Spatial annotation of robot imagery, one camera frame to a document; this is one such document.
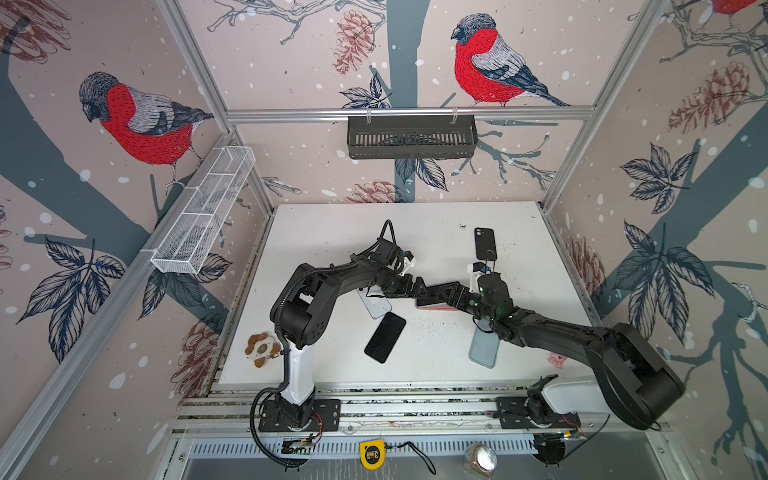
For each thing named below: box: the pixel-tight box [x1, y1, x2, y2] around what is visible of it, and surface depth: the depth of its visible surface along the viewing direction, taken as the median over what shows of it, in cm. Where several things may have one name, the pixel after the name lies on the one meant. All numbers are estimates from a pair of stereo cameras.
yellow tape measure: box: [359, 438, 386, 471], surface depth 68 cm
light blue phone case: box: [468, 318, 500, 369], surface depth 85 cm
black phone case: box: [474, 227, 497, 261], surface depth 113 cm
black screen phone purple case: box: [364, 312, 407, 364], surface depth 89 cm
